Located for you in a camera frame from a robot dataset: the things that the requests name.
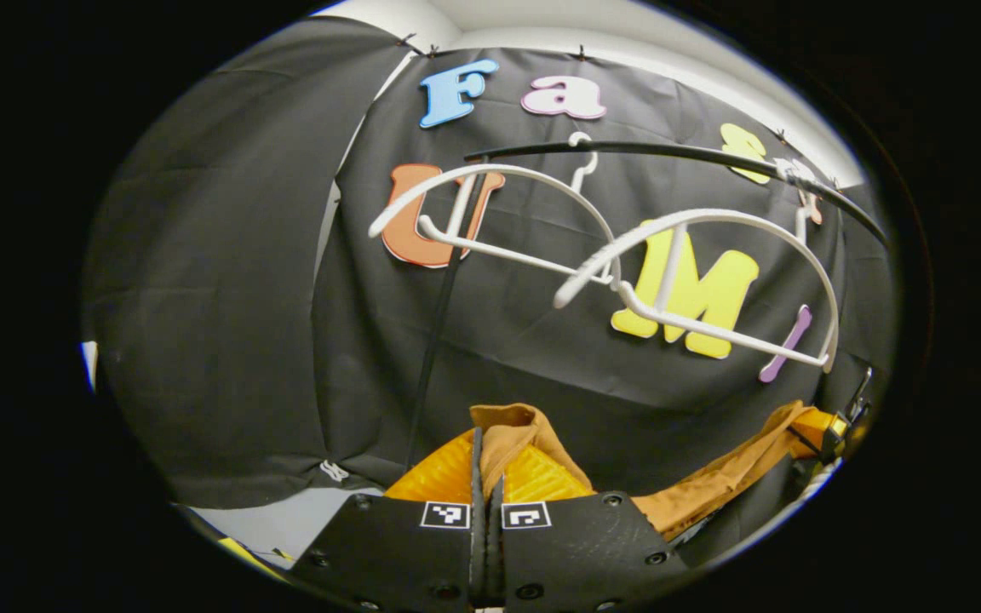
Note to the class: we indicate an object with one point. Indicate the black metal clothes rack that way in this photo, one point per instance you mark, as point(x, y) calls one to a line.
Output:
point(669, 150)

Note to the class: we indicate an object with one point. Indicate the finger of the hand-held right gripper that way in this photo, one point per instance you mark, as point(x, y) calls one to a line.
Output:
point(818, 426)

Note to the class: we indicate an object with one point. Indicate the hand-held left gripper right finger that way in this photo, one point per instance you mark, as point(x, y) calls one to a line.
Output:
point(584, 553)

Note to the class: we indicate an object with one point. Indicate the white plastic clothes hanger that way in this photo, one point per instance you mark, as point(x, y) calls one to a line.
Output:
point(712, 330)
point(490, 169)

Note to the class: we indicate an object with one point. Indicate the black backdrop cloth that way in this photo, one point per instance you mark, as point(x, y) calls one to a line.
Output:
point(218, 255)

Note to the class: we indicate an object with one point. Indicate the brown shirt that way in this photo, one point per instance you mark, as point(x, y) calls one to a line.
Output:
point(712, 489)

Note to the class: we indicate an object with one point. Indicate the yellow floor tape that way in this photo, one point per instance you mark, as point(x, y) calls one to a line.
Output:
point(248, 555)

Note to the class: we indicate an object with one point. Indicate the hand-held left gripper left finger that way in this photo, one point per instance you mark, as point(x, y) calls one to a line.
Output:
point(397, 553)

